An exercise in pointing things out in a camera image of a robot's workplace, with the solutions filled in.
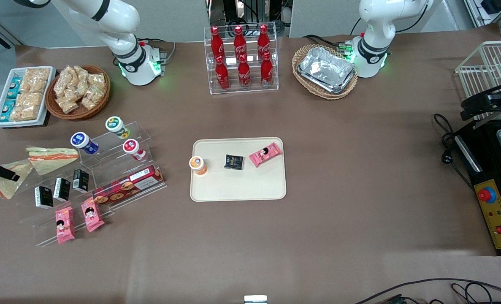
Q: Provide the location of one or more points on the light wicker tray basket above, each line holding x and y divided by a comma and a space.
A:
301, 55

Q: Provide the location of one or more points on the clear acrylic bottle riser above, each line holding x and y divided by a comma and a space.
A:
111, 154

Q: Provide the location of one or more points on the red emergency stop button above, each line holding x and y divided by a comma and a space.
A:
486, 194

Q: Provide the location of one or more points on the orange cap drink bottle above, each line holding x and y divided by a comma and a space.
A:
198, 164

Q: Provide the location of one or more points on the pink snack packet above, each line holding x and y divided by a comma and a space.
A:
64, 225
92, 215
266, 154

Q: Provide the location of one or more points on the small white block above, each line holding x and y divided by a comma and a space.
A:
255, 299

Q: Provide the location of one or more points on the clear bag of crackers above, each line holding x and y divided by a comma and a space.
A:
92, 98
98, 80
63, 82
81, 90
80, 74
67, 104

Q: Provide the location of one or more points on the blue snack packet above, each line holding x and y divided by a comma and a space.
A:
14, 88
8, 109

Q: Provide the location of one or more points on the red cap drink bottle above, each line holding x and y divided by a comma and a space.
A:
134, 149

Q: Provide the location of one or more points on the clear acrylic stepped display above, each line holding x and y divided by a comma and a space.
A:
31, 219

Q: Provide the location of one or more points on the brown wicker snack basket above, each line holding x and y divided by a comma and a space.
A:
81, 113

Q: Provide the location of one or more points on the green cap drink bottle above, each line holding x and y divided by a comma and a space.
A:
117, 126

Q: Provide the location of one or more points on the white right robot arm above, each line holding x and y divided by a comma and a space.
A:
123, 46

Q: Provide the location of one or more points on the black sealing machine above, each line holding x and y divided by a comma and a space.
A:
486, 152

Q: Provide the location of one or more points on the red cookie box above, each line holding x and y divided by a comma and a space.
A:
128, 185

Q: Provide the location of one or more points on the triangle sandwich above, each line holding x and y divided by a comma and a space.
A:
52, 161
7, 188

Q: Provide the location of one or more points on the aluminium frame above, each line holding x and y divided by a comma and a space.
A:
486, 19

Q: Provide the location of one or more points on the clear cracker pack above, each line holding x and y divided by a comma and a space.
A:
30, 100
35, 79
24, 113

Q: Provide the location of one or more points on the black tissue pack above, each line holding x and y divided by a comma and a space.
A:
80, 181
43, 197
234, 162
61, 189

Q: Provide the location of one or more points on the blue cap drink bottle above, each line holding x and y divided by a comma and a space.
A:
83, 142

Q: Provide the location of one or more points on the red cola bottle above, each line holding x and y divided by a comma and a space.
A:
222, 76
263, 40
266, 72
244, 74
239, 41
216, 42

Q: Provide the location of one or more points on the aluminium foil tray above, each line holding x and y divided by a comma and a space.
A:
326, 67
337, 89

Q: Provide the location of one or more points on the beige plastic serving tray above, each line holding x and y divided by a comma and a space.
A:
250, 185

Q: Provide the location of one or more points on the clear acrylic bottle rack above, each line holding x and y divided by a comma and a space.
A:
252, 86

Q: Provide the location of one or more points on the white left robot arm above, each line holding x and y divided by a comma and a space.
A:
375, 38

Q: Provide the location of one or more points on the black background equipment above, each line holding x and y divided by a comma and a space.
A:
250, 8

